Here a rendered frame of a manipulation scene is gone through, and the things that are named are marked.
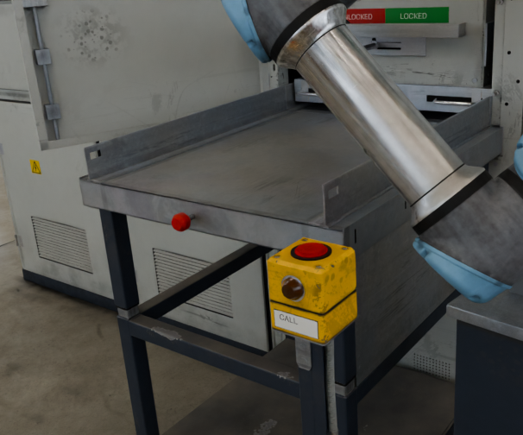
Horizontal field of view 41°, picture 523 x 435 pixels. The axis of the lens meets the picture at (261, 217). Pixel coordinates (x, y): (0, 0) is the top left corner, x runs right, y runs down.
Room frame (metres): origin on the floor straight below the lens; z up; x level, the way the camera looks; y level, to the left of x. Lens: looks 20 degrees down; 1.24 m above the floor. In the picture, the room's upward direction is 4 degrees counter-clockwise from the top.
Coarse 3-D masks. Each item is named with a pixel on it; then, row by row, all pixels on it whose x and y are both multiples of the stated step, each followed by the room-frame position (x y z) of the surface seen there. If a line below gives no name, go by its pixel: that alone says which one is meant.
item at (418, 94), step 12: (300, 84) 1.86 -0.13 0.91; (396, 84) 1.69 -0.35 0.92; (408, 84) 1.68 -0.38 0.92; (300, 96) 1.87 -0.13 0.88; (312, 96) 1.84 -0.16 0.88; (408, 96) 1.67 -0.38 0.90; (420, 96) 1.65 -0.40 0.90; (432, 96) 1.63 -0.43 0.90; (444, 96) 1.61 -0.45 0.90; (456, 96) 1.59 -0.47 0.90; (468, 96) 1.57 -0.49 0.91; (420, 108) 1.65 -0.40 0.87; (432, 108) 1.63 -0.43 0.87; (444, 108) 1.61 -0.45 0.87; (456, 108) 1.59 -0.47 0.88
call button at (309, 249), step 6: (300, 246) 0.77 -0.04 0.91; (306, 246) 0.77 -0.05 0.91; (312, 246) 0.77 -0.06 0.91; (318, 246) 0.77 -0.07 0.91; (324, 246) 0.77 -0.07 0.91; (294, 252) 0.77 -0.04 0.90; (300, 252) 0.76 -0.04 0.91; (306, 252) 0.76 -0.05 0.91; (312, 252) 0.75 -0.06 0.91; (318, 252) 0.75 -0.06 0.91; (324, 252) 0.76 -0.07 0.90
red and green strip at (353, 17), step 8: (392, 8) 1.71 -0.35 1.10; (400, 8) 1.69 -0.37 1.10; (408, 8) 1.68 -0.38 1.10; (416, 8) 1.67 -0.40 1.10; (424, 8) 1.65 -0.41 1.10; (432, 8) 1.64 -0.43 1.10; (440, 8) 1.63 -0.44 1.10; (448, 8) 1.62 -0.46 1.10; (352, 16) 1.77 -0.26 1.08; (360, 16) 1.76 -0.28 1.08; (368, 16) 1.75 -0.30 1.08; (376, 16) 1.73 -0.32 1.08; (384, 16) 1.72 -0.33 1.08; (392, 16) 1.71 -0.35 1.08; (400, 16) 1.69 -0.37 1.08; (408, 16) 1.68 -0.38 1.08; (416, 16) 1.67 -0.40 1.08; (424, 16) 1.65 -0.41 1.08; (432, 16) 1.64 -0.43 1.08; (440, 16) 1.63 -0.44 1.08; (448, 16) 1.62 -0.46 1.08
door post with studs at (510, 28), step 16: (496, 0) 1.51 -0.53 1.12; (512, 0) 1.49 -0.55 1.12; (496, 16) 1.51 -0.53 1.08; (512, 16) 1.48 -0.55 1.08; (496, 32) 1.51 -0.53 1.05; (512, 32) 1.48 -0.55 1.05; (496, 48) 1.51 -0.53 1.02; (512, 48) 1.48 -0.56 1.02; (496, 64) 1.51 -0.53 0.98; (512, 64) 1.48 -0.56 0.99; (496, 80) 1.51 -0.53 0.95; (512, 80) 1.48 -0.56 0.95; (496, 96) 1.50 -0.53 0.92; (512, 96) 1.48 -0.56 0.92; (496, 112) 1.50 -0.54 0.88; (512, 112) 1.48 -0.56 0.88; (512, 128) 1.48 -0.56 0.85; (512, 144) 1.48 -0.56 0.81; (512, 160) 1.47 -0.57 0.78
